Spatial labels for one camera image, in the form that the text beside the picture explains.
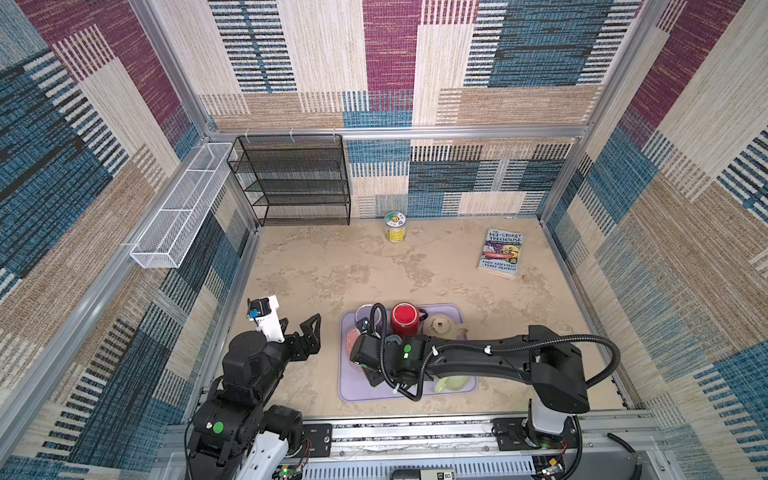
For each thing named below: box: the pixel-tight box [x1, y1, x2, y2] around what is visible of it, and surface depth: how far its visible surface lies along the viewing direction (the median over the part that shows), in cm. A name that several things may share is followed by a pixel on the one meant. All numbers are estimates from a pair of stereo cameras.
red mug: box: [390, 301, 429, 337], surface depth 88 cm
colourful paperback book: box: [477, 228, 523, 281], surface depth 110 cm
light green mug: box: [435, 375, 470, 394], surface depth 79 cm
